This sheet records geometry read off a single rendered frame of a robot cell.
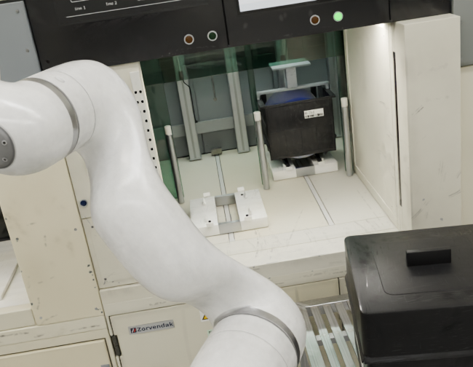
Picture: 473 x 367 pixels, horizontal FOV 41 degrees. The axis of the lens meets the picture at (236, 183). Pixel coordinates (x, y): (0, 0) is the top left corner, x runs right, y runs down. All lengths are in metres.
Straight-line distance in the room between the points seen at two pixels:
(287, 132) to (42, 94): 1.34
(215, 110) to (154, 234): 1.62
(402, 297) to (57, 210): 0.80
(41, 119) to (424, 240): 0.84
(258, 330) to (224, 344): 0.05
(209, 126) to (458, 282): 1.37
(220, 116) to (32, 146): 1.69
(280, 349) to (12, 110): 0.41
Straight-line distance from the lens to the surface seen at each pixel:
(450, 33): 1.43
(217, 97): 2.32
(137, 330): 1.64
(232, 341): 0.77
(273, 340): 0.79
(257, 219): 1.72
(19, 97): 0.70
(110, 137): 0.78
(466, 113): 1.55
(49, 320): 1.65
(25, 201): 1.51
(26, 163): 0.70
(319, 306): 1.58
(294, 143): 2.00
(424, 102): 1.44
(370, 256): 1.26
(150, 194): 0.74
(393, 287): 1.16
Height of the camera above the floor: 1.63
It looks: 22 degrees down
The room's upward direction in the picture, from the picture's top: 9 degrees counter-clockwise
